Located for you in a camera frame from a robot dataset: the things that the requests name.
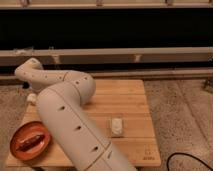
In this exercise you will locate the white squeeze bottle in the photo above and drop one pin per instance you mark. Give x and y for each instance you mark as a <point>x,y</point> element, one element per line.
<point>32,98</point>

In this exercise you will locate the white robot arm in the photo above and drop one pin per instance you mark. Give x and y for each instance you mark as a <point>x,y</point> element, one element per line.
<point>60,97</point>

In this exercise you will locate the brown snack in bowl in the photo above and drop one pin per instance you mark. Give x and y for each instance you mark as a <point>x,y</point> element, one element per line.
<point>31,142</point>

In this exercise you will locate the long metal rail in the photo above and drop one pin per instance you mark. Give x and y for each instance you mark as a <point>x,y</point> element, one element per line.
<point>107,55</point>

